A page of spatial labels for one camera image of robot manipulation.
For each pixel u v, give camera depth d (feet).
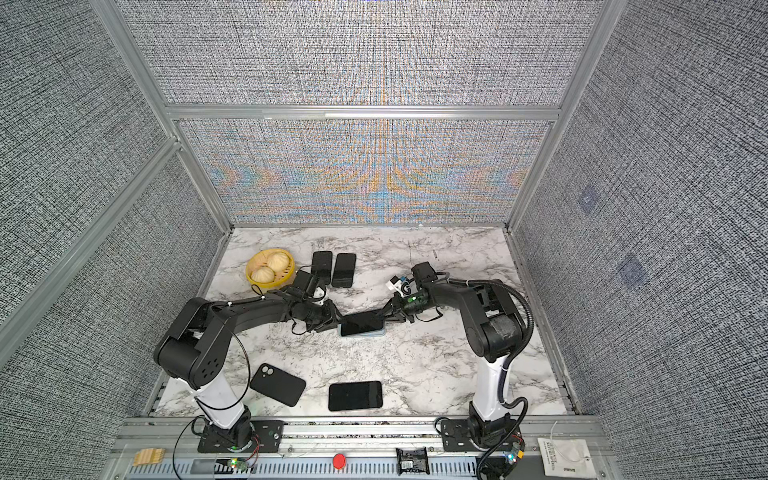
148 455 2.26
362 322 3.17
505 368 1.78
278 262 3.31
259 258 3.48
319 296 2.69
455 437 2.38
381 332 2.92
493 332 1.70
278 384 2.68
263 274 3.20
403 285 2.95
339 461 2.26
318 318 2.69
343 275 3.39
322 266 3.66
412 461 2.26
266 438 2.42
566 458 2.29
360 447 2.40
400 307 2.72
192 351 1.56
